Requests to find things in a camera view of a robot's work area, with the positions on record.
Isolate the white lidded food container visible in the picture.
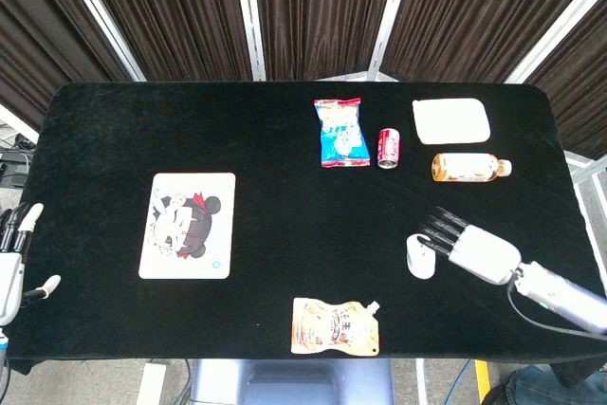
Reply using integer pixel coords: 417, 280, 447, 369
412, 97, 492, 146

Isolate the blue floor cable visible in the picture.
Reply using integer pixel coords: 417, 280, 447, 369
444, 359, 474, 405

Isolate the black floor equipment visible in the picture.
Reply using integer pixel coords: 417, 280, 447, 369
0, 133, 35, 191

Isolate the grey metal frame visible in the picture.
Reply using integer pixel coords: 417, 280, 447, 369
563, 151, 607, 254

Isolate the red soda can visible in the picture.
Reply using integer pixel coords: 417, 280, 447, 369
377, 127, 401, 171

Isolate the cartoon printed white pad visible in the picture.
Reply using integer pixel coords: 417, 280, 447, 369
138, 172, 237, 281

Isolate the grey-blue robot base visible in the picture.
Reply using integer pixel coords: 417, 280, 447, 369
189, 358, 395, 405

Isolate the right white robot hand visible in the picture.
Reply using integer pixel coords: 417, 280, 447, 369
415, 207, 524, 285

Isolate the peanut butter spout pouch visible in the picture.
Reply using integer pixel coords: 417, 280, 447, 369
290, 297, 382, 358

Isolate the blue red snack bag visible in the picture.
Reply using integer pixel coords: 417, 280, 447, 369
313, 97, 372, 169

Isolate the brown curtain panel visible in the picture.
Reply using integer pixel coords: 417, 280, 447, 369
378, 0, 604, 84
0, 0, 135, 132
524, 0, 607, 161
74, 0, 253, 83
250, 0, 404, 82

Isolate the white partition post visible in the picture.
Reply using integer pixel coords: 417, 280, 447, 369
367, 0, 419, 83
504, 0, 607, 85
230, 0, 267, 83
49, 0, 147, 83

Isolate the black velvet tablecloth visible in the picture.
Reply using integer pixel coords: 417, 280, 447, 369
7, 81, 607, 387

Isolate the blue jeans leg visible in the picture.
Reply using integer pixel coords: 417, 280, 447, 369
483, 364, 607, 405

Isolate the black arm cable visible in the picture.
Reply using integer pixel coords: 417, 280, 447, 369
506, 267, 607, 341

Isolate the amber tea bottle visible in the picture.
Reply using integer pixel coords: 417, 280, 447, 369
431, 152, 513, 184

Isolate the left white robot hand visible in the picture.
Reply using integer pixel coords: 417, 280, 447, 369
0, 202, 63, 327

